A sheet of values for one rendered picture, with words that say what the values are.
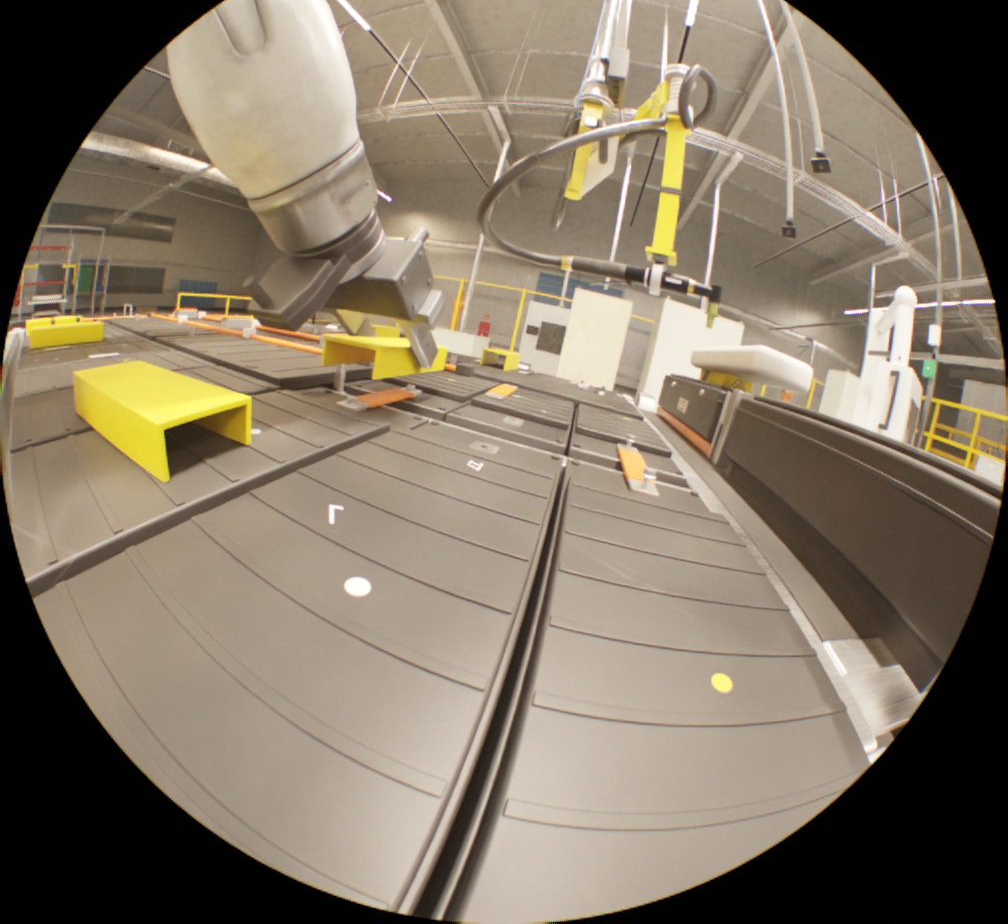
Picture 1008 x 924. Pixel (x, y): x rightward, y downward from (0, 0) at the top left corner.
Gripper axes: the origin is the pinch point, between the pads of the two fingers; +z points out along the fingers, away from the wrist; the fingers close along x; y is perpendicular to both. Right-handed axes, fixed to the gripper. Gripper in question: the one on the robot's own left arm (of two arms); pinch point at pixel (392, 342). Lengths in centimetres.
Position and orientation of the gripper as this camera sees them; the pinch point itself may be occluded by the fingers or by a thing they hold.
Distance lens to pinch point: 40.3
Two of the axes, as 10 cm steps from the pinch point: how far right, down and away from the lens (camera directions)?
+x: -9.5, -2.6, 1.8
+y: 3.1, -8.8, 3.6
